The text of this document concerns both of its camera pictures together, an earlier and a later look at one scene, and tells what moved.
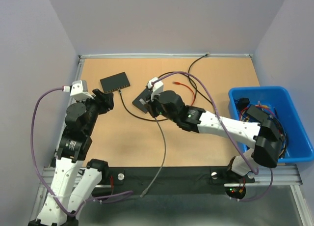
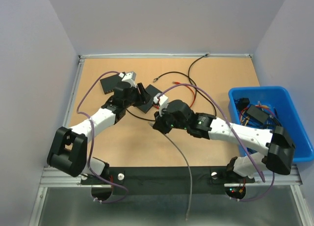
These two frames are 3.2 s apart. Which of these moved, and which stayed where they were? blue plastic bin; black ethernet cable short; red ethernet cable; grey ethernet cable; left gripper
Moved: grey ethernet cable; left gripper
Stayed: red ethernet cable; black ethernet cable short; blue plastic bin
